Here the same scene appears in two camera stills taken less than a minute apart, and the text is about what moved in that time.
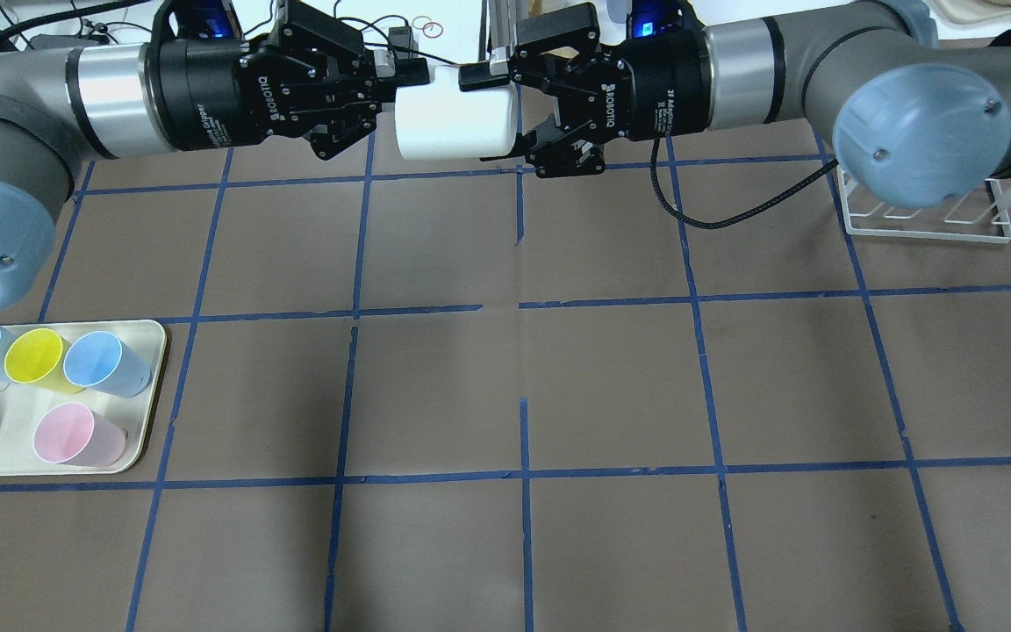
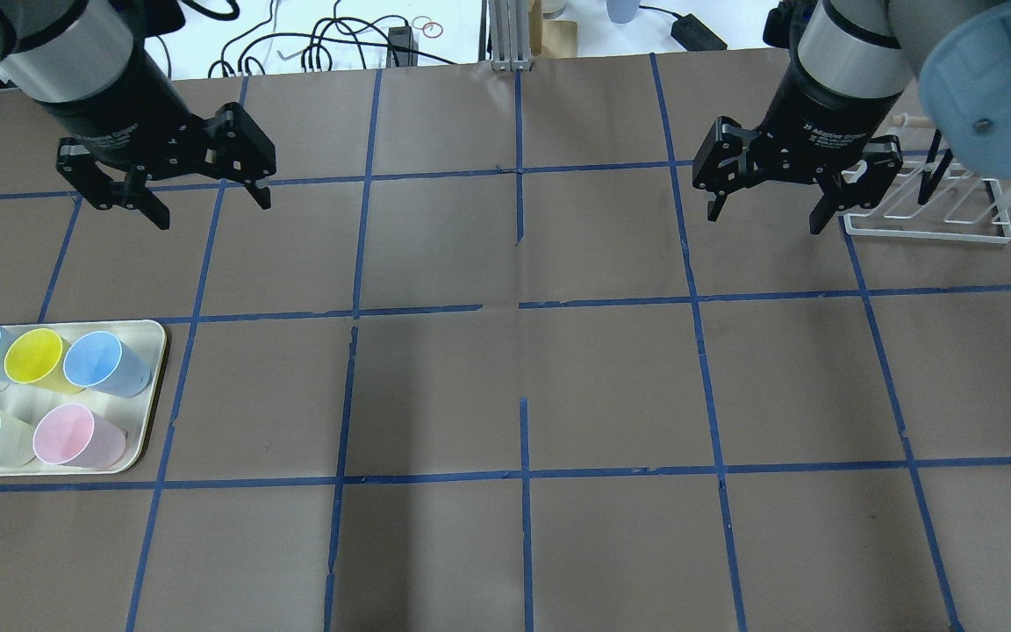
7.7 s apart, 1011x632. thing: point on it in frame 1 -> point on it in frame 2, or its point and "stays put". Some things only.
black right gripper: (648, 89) -> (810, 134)
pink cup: (71, 434) stays put
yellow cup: (37, 357) stays put
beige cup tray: (11, 410) stays put
